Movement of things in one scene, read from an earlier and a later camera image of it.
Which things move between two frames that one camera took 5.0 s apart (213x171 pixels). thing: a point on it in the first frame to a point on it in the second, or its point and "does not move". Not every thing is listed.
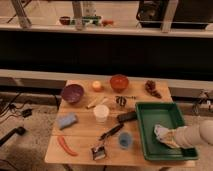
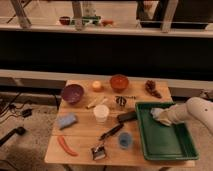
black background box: x=188 y=14 does not move
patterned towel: x=165 y=135 to x=168 y=116
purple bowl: x=72 y=93 does not move
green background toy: x=91 y=20 does not move
